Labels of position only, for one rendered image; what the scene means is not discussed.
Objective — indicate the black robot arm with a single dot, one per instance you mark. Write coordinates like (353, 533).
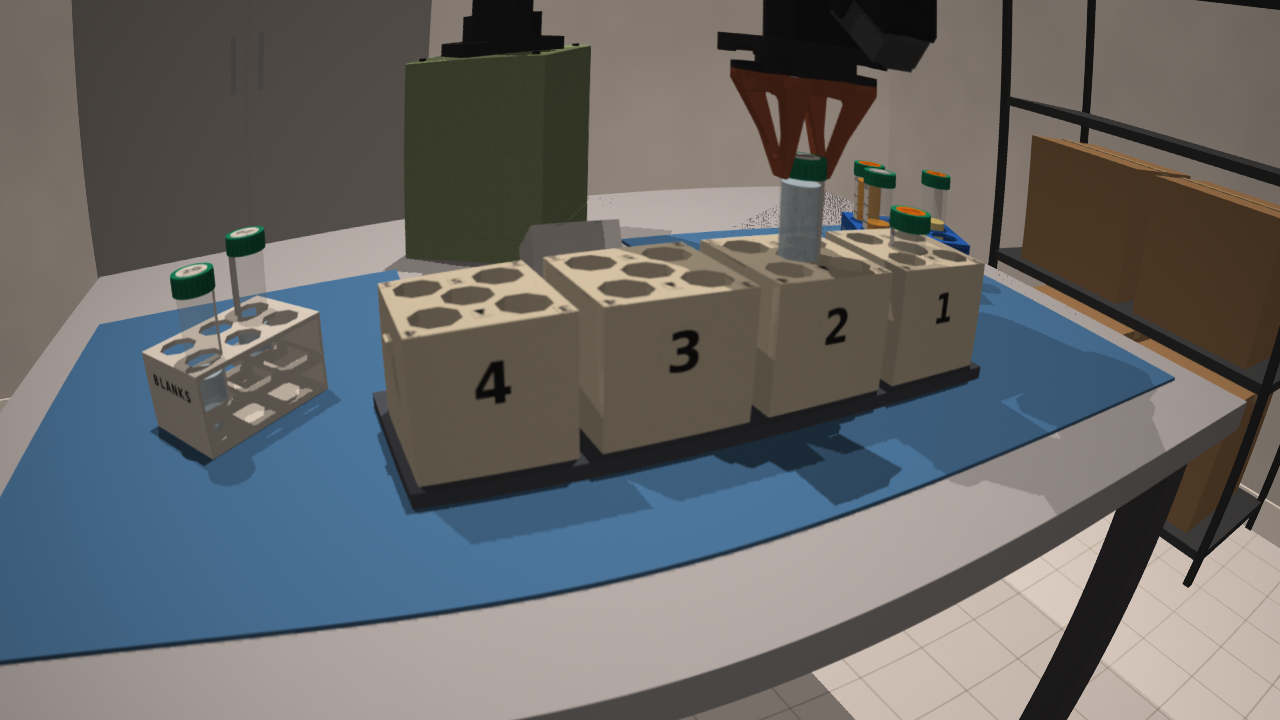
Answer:
(895, 33)

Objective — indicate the beige tube rack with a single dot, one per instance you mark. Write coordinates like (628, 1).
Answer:
(175, 386)

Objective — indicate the blue bench mat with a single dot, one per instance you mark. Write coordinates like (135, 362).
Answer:
(116, 536)

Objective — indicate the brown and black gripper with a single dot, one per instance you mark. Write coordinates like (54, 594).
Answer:
(809, 61)

